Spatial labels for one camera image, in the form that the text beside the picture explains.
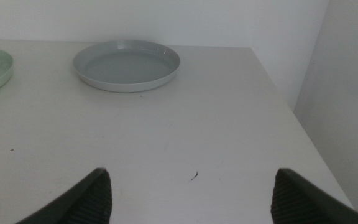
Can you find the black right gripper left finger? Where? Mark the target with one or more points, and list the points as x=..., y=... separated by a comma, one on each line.
x=85, y=202

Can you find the grey shallow bowl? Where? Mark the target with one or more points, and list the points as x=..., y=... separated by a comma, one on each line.
x=126, y=67

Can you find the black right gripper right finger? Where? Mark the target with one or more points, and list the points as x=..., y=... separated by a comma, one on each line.
x=300, y=202

